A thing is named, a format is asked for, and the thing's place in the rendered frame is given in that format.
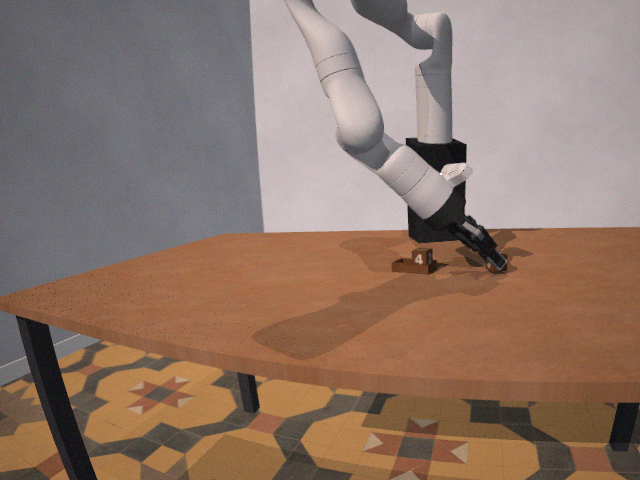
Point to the brown rectangular tray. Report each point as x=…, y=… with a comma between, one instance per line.
x=405, y=265

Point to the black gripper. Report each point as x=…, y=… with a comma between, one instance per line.
x=452, y=212

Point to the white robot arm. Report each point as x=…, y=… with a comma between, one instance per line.
x=359, y=120

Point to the brown digit cube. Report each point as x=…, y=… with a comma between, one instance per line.
x=492, y=268
x=422, y=256

